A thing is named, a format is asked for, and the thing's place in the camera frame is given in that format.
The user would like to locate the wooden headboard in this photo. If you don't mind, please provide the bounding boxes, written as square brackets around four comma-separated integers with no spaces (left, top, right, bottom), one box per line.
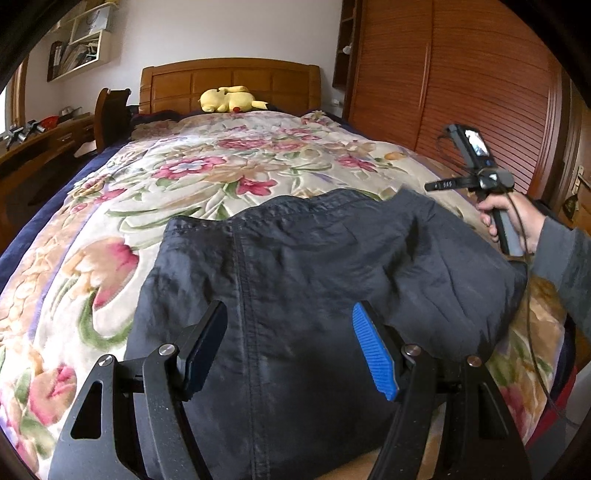
[138,58,322,116]

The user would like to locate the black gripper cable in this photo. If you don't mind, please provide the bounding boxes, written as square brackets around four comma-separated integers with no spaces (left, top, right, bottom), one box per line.
[435,133,567,416]

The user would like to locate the louvered wooden wardrobe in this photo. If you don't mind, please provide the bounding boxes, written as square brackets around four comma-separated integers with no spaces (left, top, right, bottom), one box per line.
[344,1,570,201]

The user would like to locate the navy bed sheet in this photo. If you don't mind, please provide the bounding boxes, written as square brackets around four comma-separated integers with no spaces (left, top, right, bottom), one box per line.
[0,140,128,289]

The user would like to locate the white wall shelf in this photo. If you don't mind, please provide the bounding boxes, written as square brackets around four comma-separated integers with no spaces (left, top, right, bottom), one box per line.
[47,1,120,82]

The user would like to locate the floral bed blanket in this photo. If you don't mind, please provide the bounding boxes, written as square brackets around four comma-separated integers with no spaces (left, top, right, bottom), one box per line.
[1,112,568,479]

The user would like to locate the wooden desk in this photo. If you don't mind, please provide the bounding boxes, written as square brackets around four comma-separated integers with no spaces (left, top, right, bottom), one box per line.
[1,114,94,251]

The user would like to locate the dark wooden chair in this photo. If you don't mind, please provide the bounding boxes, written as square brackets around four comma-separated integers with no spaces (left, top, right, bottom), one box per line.
[94,88,131,153]

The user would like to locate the yellow plush toy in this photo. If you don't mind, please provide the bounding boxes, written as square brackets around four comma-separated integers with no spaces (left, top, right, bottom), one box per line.
[199,86,267,113]

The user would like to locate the dark navy trousers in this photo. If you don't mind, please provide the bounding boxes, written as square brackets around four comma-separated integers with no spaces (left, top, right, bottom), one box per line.
[125,189,526,479]

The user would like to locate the right hand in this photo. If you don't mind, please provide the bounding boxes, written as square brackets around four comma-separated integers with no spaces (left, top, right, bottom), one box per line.
[477,192,546,254]

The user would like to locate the grey right sleeve forearm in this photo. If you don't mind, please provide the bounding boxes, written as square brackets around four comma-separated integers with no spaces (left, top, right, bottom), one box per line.
[533,217,591,338]

